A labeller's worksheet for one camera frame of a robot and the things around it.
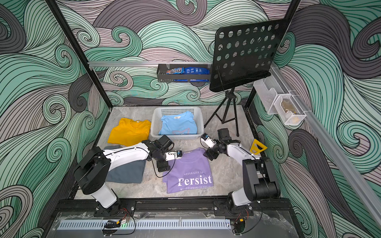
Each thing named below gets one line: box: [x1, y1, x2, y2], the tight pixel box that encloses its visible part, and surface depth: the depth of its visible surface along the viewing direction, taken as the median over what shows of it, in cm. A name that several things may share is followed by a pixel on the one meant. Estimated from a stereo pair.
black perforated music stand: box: [203, 18, 285, 137], surface depth 66 cm
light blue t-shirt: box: [158, 111, 198, 136], surface depth 106 cm
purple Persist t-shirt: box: [162, 147, 214, 194], surface depth 85 cm
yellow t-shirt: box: [107, 118, 152, 147], surface depth 105 cm
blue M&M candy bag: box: [165, 66, 210, 75], surface depth 94 cm
